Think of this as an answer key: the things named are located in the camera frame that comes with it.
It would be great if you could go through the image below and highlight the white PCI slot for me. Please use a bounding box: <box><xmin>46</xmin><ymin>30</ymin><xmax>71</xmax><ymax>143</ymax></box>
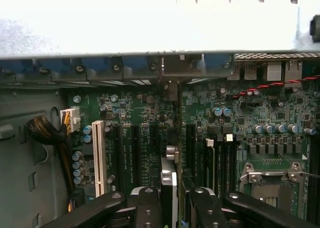
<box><xmin>91</xmin><ymin>120</ymin><xmax>108</xmax><ymax>198</ymax></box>

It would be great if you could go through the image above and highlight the green motherboard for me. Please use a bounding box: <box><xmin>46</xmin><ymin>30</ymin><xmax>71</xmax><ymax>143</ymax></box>
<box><xmin>66</xmin><ymin>80</ymin><xmax>320</xmax><ymax>228</ymax></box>

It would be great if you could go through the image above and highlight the black yellow power cable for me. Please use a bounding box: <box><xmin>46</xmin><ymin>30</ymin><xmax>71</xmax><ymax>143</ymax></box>
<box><xmin>26</xmin><ymin>107</ymin><xmax>83</xmax><ymax>213</ymax></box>

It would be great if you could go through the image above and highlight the twisted red black wire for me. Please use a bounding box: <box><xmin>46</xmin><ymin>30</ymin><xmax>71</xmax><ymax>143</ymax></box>
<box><xmin>231</xmin><ymin>75</ymin><xmax>320</xmax><ymax>99</ymax></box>

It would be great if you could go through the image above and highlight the blue expansion card retainer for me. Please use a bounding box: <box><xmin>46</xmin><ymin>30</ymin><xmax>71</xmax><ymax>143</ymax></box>
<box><xmin>0</xmin><ymin>55</ymin><xmax>235</xmax><ymax>75</ymax></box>

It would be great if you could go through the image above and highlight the CPU socket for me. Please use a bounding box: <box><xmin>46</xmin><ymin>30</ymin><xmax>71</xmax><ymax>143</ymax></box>
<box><xmin>238</xmin><ymin>162</ymin><xmax>311</xmax><ymax>213</ymax></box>

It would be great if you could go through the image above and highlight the open black PC case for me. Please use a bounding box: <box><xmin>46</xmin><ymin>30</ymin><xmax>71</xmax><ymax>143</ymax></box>
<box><xmin>0</xmin><ymin>0</ymin><xmax>320</xmax><ymax>228</ymax></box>

